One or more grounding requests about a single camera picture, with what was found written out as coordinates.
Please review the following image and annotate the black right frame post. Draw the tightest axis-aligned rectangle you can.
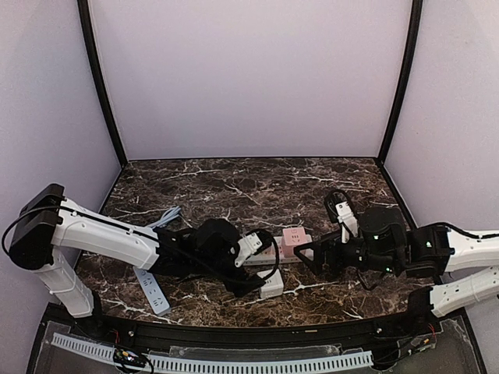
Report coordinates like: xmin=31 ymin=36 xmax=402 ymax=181
xmin=377 ymin=0 xmax=423 ymax=167

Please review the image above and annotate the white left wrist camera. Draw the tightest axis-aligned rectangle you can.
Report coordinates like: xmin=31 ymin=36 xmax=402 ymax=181
xmin=234 ymin=233 xmax=263 ymax=267

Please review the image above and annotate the black left frame post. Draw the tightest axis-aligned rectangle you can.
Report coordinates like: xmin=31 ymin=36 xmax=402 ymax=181
xmin=76 ymin=0 xmax=128 ymax=168

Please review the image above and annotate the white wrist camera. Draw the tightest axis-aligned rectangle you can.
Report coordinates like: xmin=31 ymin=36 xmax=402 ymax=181
xmin=335 ymin=202 xmax=358 ymax=244
xmin=234 ymin=233 xmax=263 ymax=267

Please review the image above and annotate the light blue coiled power cable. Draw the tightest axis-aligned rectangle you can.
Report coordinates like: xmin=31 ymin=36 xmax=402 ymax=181
xmin=147 ymin=206 xmax=182 ymax=229

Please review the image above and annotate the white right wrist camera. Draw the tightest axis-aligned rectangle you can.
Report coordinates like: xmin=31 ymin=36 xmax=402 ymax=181
xmin=335 ymin=202 xmax=358 ymax=244

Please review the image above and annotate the white multicolour power strip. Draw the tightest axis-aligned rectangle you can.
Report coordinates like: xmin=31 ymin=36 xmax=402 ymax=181
xmin=243 ymin=235 xmax=312 ymax=266

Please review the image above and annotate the black frame post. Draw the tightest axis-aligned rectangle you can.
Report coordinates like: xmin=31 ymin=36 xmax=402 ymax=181
xmin=377 ymin=0 xmax=423 ymax=167
xmin=76 ymin=0 xmax=128 ymax=168

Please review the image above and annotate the white slotted cable duct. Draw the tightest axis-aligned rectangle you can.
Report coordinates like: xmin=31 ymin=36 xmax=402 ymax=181
xmin=51 ymin=333 xmax=373 ymax=373

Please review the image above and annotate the pink cube socket adapter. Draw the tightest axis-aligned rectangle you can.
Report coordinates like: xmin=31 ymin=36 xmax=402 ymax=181
xmin=281 ymin=227 xmax=306 ymax=257

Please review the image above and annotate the white cube socket adapter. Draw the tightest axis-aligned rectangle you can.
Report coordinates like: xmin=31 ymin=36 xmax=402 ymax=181
xmin=259 ymin=270 xmax=284 ymax=299

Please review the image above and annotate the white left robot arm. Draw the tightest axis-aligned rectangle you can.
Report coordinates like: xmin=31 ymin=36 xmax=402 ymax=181
xmin=1 ymin=184 xmax=277 ymax=319

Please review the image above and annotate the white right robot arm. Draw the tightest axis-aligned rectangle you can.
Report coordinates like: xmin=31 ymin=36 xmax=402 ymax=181
xmin=293 ymin=203 xmax=498 ymax=318

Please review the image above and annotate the black front frame rail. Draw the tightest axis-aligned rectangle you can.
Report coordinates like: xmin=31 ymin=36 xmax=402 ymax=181
xmin=46 ymin=302 xmax=465 ymax=351

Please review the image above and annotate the blue small power strip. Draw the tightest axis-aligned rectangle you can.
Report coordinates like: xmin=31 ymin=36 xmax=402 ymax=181
xmin=133 ymin=267 xmax=171 ymax=317

